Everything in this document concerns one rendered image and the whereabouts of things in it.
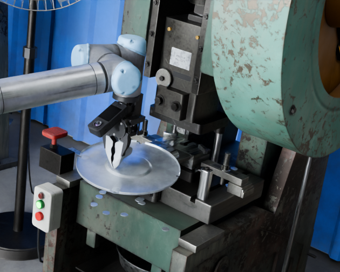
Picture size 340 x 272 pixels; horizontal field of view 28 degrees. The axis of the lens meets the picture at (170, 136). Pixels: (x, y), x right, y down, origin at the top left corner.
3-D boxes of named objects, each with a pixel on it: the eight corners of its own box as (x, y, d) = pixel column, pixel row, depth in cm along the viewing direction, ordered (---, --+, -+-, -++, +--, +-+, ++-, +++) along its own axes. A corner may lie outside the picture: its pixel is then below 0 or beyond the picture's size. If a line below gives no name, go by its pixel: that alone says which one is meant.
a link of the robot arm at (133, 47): (110, 33, 174) (138, 33, 179) (105, 73, 178) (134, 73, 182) (124, 41, 168) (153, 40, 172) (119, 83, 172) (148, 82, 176)
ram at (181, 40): (183, 126, 192) (199, 24, 182) (143, 110, 200) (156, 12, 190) (217, 115, 206) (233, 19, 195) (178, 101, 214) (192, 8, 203)
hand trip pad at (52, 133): (51, 158, 209) (53, 135, 207) (38, 151, 213) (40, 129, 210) (68, 153, 215) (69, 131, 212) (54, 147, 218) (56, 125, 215)
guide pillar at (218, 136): (215, 163, 211) (222, 121, 206) (209, 161, 212) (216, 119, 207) (218, 162, 212) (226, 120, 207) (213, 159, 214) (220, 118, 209)
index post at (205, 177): (203, 201, 192) (209, 170, 188) (195, 197, 193) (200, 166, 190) (209, 198, 194) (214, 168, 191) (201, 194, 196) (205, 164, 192)
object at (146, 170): (94, 134, 203) (94, 131, 203) (188, 152, 199) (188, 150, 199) (61, 182, 178) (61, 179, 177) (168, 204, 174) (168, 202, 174)
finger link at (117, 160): (133, 168, 187) (137, 136, 184) (119, 172, 183) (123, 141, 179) (125, 163, 189) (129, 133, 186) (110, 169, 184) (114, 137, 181)
